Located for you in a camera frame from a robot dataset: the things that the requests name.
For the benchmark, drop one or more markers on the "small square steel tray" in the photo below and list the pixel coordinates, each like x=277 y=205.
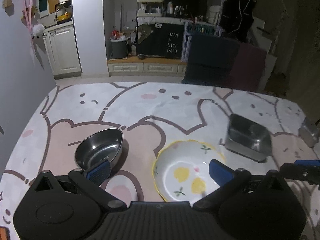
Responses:
x=309 y=132

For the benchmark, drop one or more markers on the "large square steel tray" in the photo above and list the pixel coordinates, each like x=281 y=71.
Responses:
x=248 y=138

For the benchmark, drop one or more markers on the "yellow pot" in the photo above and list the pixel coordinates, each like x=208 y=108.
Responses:
x=63 y=15

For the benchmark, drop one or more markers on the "round steel bowl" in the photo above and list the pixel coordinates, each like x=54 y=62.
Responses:
x=103 y=145

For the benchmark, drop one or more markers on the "black hanging jacket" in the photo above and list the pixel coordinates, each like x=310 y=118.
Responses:
x=237 y=18

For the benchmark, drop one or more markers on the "cartoon bear tablecloth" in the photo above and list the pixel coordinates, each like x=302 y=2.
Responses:
x=152 y=117

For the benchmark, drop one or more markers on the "white storage shelf rack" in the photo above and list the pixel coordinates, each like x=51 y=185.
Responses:
x=150 y=8

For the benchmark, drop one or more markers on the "yellow rim floral bowl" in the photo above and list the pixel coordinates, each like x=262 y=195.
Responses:
x=181 y=171

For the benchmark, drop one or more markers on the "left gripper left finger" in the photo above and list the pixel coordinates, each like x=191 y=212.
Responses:
x=87 y=183

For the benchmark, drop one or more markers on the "white plush wall toy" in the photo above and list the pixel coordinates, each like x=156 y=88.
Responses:
x=37 y=31

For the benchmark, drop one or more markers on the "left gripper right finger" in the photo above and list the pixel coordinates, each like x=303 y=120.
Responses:
x=229 y=181

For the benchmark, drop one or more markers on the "white kitchen cabinet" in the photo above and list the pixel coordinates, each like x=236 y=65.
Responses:
x=60 y=44

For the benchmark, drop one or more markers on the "low wooden drawer cabinet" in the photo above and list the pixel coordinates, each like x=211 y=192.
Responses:
x=150 y=66

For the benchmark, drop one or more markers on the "maroon chair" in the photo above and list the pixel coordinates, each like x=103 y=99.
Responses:
x=248 y=68

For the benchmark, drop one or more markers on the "grey trash bin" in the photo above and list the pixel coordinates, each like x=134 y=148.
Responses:
x=120 y=48

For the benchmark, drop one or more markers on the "black letter board sign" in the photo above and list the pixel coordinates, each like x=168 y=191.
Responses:
x=160 y=40

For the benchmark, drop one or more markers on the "dark blue chair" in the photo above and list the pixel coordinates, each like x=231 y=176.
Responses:
x=210 y=60

